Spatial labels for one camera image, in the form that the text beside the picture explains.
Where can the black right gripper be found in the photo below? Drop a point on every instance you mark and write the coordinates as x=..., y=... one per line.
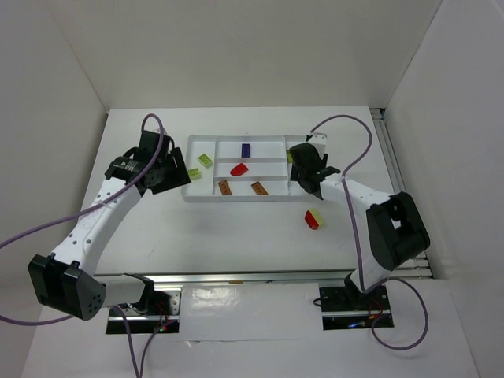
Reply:
x=305, y=173

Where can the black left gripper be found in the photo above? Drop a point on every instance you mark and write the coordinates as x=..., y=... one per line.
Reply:
x=173, y=169

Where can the yellow-green square lego brick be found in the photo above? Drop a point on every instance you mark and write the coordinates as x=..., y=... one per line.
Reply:
x=194, y=174

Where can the yellow-green long lego brick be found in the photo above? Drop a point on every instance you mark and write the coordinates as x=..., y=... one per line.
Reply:
x=289, y=157

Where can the pale yellow lego brick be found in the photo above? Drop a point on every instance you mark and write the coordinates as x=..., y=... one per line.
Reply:
x=205, y=160

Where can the red and yellow lego block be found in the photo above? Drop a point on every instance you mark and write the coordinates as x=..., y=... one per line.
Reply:
x=314, y=219

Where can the orange lego plate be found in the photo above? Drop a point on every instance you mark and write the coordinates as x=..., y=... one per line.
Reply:
x=258, y=188
x=224, y=188

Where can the purple lego brick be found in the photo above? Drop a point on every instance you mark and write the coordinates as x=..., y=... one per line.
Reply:
x=245, y=150

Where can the red lego brick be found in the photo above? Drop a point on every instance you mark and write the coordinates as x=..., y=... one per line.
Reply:
x=239, y=170

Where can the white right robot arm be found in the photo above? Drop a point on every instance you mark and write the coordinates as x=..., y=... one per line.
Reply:
x=388, y=229

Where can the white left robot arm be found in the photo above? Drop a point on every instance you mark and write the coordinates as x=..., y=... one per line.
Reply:
x=65, y=279

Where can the white divided sorting tray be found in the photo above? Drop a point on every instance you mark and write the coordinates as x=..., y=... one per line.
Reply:
x=267, y=164

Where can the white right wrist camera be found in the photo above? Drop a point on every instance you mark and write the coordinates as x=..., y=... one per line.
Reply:
x=319, y=141

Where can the aluminium front rail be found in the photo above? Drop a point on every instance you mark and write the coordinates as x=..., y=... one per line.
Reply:
x=247, y=277

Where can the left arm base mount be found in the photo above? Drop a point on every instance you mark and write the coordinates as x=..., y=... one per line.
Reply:
x=165, y=312

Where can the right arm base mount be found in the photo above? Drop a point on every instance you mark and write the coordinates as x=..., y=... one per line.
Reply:
x=340, y=313

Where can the aluminium side rail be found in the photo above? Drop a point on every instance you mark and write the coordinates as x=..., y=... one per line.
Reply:
x=419, y=267

